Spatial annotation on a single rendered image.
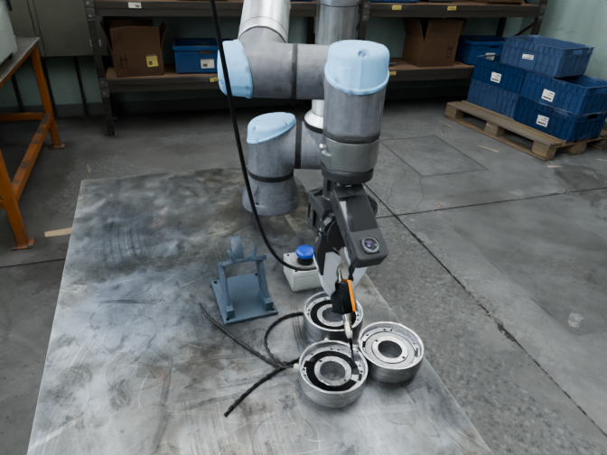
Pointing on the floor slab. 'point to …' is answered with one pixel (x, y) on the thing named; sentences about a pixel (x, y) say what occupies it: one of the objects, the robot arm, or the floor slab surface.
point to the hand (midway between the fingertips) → (341, 289)
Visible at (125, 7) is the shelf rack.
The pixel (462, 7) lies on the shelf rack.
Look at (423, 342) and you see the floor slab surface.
